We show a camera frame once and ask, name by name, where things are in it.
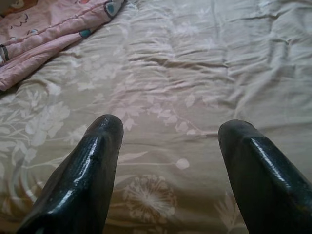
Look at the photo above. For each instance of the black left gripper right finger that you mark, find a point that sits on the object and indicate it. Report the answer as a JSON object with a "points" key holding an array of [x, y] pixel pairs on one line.
{"points": [[263, 185]]}

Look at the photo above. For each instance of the pink cartoon print blanket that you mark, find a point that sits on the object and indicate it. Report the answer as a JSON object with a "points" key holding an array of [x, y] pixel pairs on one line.
{"points": [[48, 36]]}

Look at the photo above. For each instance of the bed with beige floral sheet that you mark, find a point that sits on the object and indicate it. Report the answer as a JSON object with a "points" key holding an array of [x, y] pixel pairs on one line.
{"points": [[182, 85]]}

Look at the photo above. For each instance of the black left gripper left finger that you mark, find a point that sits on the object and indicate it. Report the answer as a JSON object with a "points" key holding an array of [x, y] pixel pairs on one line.
{"points": [[83, 185]]}

